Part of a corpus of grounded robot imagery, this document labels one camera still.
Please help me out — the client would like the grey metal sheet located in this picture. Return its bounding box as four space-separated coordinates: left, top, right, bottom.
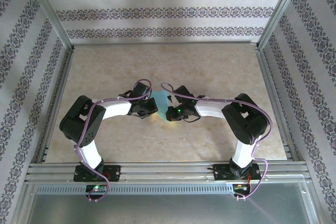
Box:
25 182 316 224

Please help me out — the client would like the small control board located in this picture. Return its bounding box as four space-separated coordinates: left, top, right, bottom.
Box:
86 184 109 193
233 183 251 193

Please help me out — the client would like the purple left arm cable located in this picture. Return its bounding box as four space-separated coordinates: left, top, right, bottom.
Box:
74 78 154 203

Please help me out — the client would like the aluminium frame post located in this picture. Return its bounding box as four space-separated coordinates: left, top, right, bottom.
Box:
22 0 75 51
257 0 310 50

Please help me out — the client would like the long aluminium mounting rail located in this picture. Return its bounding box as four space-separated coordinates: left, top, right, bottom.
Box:
25 162 312 184

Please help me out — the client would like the slotted grey cable duct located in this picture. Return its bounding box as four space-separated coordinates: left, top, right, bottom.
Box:
35 184 235 196

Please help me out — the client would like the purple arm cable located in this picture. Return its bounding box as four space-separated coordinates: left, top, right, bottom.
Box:
160 82 274 200
74 78 154 203

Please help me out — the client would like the aluminium frame rail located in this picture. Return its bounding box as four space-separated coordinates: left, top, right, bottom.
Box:
36 47 76 164
71 40 259 48
256 47 300 163

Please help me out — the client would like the thin black right gripper cable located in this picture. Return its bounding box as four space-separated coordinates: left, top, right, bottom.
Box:
183 115 202 124

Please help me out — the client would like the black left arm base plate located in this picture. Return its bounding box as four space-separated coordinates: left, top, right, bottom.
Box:
73 165 122 183

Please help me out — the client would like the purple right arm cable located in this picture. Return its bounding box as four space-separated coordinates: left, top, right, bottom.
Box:
160 82 274 200

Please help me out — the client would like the teal cloth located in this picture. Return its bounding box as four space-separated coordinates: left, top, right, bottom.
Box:
152 90 175 125

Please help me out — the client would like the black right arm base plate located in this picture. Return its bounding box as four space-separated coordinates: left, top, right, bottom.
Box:
213 163 261 183

